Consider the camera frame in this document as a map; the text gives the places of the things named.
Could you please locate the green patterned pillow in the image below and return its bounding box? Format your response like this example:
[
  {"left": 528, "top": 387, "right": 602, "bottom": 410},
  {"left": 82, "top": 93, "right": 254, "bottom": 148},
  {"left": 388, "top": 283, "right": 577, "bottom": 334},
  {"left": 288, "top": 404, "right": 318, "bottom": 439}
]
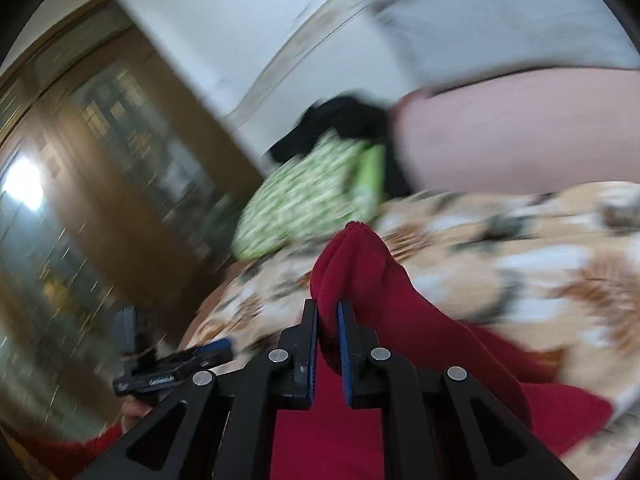
[{"left": 232, "top": 130, "right": 388, "bottom": 261}]

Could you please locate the grey pillow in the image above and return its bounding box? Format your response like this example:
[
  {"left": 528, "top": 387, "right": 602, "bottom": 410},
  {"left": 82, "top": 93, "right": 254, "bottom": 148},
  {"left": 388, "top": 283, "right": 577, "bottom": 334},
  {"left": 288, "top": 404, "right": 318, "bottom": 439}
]
[{"left": 357, "top": 0, "right": 640, "bottom": 96}]

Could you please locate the pink bolster cushion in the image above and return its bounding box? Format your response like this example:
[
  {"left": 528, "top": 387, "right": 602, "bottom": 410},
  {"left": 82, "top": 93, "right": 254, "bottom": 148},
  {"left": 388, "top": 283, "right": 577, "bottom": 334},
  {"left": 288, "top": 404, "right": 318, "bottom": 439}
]
[{"left": 392, "top": 65, "right": 640, "bottom": 196}]

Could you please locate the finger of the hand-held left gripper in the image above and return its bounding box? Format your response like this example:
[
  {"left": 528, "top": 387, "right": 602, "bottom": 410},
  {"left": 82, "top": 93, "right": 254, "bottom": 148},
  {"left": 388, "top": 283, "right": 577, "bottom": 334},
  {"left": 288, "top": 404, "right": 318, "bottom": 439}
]
[{"left": 160, "top": 338, "right": 236, "bottom": 368}]

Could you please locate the person's left forearm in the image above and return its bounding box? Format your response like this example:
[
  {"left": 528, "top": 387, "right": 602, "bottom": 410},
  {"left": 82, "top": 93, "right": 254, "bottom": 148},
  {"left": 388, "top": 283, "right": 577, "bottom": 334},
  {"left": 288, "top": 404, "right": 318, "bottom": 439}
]
[{"left": 20, "top": 422, "right": 126, "bottom": 478}]

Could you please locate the black cloth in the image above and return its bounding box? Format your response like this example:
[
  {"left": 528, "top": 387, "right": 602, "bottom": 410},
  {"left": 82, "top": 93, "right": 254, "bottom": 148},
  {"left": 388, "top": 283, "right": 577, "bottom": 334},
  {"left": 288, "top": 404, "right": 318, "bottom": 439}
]
[{"left": 269, "top": 94, "right": 412, "bottom": 198}]

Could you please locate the leaf print blanket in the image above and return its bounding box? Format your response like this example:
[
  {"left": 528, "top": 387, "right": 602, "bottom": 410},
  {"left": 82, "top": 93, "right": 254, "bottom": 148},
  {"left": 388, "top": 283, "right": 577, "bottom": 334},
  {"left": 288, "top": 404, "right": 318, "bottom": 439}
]
[{"left": 180, "top": 180, "right": 640, "bottom": 456}]

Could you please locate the red garment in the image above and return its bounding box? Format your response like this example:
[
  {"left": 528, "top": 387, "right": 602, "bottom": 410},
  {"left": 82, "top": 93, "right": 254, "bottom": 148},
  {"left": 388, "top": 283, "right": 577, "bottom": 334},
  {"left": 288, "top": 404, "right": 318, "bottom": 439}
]
[{"left": 270, "top": 221, "right": 615, "bottom": 480}]

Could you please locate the wooden glass-door cabinet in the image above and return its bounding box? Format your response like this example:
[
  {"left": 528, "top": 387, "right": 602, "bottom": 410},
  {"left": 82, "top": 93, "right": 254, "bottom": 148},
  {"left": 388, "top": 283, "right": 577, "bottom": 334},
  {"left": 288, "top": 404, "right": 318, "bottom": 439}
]
[{"left": 0, "top": 0, "right": 266, "bottom": 441}]

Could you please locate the person's left hand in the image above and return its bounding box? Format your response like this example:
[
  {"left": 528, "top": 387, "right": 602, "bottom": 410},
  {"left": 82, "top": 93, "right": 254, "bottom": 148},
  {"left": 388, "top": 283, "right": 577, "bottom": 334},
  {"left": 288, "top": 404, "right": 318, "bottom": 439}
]
[{"left": 121, "top": 400, "right": 154, "bottom": 432}]

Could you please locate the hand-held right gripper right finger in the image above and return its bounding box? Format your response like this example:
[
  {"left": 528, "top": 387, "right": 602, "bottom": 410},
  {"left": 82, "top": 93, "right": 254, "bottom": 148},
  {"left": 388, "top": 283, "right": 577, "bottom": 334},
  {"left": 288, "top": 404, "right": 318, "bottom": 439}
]
[{"left": 337, "top": 300, "right": 576, "bottom": 480}]

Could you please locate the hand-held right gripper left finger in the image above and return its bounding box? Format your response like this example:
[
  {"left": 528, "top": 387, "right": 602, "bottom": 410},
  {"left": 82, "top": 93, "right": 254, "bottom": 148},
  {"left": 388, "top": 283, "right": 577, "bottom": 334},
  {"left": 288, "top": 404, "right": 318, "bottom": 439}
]
[{"left": 75, "top": 299, "right": 321, "bottom": 480}]

